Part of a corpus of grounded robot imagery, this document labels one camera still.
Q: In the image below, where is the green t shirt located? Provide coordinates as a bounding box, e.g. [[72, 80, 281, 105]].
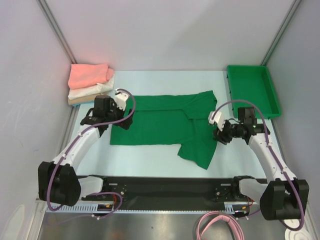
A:
[[110, 90, 218, 170]]

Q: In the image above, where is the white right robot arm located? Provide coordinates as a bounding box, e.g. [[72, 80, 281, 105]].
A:
[[208, 107, 309, 221]]

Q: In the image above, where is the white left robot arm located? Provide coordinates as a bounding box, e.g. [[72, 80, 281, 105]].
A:
[[37, 88, 136, 212]]

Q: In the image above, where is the tan folded t shirt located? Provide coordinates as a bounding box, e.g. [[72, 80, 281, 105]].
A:
[[68, 94, 99, 106]]

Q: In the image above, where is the white folded t shirt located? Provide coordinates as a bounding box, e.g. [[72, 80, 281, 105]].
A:
[[68, 74, 115, 100]]

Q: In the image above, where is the pink folded t shirt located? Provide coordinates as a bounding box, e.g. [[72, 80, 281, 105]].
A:
[[68, 63, 115, 90]]

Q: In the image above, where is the green plastic tray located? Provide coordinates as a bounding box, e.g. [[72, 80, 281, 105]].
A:
[[226, 65, 282, 119]]

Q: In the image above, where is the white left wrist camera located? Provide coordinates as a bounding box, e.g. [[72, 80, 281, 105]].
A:
[[114, 91, 130, 111]]

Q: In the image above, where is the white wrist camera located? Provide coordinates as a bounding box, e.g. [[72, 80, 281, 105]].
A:
[[208, 110, 226, 132], [114, 91, 130, 111]]

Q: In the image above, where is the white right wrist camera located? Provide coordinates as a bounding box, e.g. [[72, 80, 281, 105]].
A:
[[208, 110, 226, 132]]

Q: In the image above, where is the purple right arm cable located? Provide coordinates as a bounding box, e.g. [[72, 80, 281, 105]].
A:
[[211, 99, 306, 231]]

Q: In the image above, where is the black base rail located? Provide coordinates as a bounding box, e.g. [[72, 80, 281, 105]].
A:
[[82, 176, 251, 210]]

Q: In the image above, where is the pink coiled cable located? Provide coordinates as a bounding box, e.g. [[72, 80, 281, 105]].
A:
[[196, 211, 245, 240]]

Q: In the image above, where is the white slotted cable duct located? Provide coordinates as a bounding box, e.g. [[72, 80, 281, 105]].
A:
[[46, 201, 249, 218]]

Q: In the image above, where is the left aluminium frame post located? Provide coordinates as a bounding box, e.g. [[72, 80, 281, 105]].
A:
[[36, 0, 77, 64]]

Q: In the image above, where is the aluminium frame post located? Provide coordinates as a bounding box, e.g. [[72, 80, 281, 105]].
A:
[[260, 0, 304, 66], [36, 0, 77, 64]]

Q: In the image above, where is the right aluminium frame post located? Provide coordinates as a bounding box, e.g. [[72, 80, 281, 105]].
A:
[[260, 0, 304, 66]]

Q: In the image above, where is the white plastic ring part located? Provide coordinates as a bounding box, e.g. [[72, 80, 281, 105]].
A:
[[284, 228, 312, 240]]

